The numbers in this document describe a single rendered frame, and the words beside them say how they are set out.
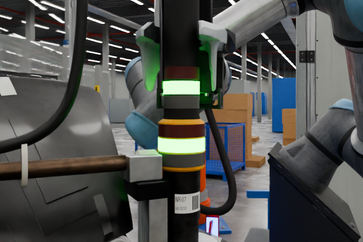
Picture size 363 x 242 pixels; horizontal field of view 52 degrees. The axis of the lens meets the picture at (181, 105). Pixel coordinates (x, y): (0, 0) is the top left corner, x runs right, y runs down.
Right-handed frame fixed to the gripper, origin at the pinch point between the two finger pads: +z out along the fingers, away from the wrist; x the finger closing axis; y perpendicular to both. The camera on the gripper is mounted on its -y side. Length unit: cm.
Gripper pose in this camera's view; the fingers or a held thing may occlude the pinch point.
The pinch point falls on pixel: (174, 26)
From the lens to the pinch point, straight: 32.4
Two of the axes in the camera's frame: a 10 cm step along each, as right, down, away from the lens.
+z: -1.6, 0.0, -9.9
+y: -0.1, 10.0, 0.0
